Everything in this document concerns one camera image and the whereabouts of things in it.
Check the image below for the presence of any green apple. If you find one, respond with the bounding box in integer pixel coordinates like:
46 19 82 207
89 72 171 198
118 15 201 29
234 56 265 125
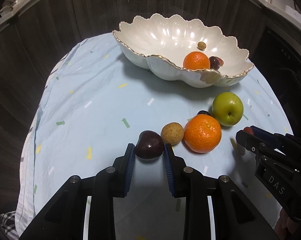
211 92 244 127

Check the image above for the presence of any small dark blueberry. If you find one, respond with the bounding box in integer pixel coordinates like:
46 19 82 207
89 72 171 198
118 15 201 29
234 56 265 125
197 110 211 116

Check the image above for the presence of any checkered cloth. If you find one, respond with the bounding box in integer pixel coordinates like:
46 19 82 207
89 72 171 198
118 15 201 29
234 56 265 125
0 211 19 240

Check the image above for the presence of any tan longan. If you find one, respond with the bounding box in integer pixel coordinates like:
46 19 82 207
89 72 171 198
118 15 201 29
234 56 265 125
161 122 184 145
197 41 206 51

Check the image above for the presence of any orange tangerine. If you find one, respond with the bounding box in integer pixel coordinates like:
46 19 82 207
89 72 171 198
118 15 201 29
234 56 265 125
184 114 222 153
183 51 210 70

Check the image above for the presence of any light blue patterned tablecloth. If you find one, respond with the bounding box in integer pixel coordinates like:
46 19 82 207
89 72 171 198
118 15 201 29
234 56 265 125
15 34 291 234

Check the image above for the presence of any white scalloped ceramic bowl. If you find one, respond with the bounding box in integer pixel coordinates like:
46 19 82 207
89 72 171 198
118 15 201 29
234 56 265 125
112 13 254 88

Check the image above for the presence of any person right hand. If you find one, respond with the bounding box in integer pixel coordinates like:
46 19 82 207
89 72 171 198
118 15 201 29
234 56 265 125
274 209 301 240

